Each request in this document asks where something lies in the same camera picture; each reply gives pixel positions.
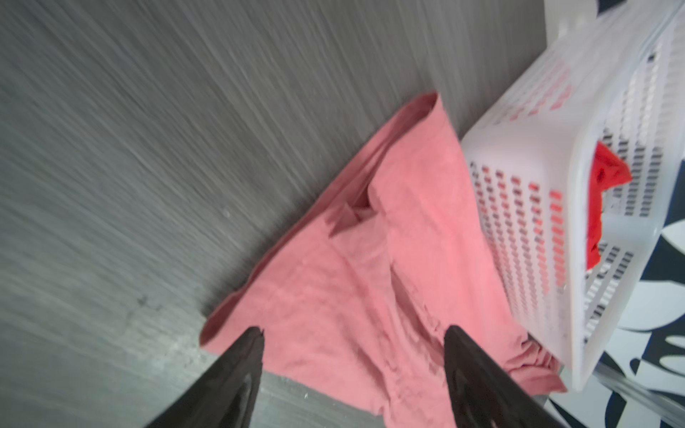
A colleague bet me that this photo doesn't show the white plastic basket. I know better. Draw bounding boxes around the white plastic basket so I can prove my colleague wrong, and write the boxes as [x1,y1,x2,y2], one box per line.
[462,1,684,390]

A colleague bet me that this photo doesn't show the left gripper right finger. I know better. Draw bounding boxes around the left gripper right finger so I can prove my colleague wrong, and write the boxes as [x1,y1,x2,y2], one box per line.
[444,326,561,428]

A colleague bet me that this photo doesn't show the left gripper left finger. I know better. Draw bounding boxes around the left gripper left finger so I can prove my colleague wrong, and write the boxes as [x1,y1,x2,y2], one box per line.
[148,326,265,428]

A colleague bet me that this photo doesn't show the pink t shirt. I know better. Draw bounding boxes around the pink t shirt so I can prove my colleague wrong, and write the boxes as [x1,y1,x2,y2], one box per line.
[199,93,565,427]

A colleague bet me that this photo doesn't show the red t shirt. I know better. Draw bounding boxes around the red t shirt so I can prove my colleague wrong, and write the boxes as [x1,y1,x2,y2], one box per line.
[586,143,633,270]

